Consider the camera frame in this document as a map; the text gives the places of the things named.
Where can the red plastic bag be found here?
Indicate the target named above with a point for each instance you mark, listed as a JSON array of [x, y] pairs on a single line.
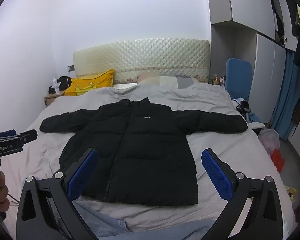
[[277, 160]]

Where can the clear plastic bag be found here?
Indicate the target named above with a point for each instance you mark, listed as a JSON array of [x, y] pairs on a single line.
[[268, 140]]

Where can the cream quilted pillow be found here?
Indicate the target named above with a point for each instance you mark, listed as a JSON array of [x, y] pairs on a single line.
[[145, 55]]

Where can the small white side table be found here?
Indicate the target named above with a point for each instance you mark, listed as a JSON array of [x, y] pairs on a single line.
[[257, 125]]

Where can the grey white wardrobe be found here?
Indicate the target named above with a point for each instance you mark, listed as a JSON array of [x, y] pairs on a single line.
[[265, 80]]

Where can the wooden nightstand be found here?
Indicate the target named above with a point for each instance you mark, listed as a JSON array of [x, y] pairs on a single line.
[[51, 99]]

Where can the cluster of small bottles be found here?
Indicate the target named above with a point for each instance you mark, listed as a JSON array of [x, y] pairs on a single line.
[[218, 80]]

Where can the blue cloth on cabinet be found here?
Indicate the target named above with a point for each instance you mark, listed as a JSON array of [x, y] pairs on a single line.
[[238, 77]]

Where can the grey patchwork pillow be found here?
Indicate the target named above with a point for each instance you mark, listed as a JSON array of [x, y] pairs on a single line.
[[170, 81]]

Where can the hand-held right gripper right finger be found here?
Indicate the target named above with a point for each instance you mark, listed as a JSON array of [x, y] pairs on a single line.
[[216, 175]]

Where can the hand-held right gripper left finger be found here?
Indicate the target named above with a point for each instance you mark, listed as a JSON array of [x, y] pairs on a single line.
[[82, 175]]

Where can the black bag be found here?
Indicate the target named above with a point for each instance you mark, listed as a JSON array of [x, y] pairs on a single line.
[[64, 82]]

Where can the wall socket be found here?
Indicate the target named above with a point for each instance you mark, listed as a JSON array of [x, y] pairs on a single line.
[[70, 68]]

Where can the grey bed sheet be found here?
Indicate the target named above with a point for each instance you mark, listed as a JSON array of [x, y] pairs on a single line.
[[52, 152]]

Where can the white plastic bottle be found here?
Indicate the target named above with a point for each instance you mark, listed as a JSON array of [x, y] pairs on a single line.
[[56, 88]]

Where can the person's blue jeans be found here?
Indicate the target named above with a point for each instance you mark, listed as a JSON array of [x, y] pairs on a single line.
[[110, 227]]

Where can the yellow printed pillow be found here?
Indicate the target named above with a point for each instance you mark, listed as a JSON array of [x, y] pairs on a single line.
[[90, 83]]

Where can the black puffer jacket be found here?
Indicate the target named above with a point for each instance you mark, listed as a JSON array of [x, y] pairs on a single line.
[[145, 155]]

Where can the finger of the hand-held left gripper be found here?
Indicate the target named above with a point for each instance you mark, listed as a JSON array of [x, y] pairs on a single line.
[[28, 135], [8, 133]]

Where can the black red device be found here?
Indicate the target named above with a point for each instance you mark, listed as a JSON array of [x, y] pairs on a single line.
[[244, 107]]

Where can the blue curtain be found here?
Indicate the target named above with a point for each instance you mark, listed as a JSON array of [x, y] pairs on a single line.
[[287, 92]]

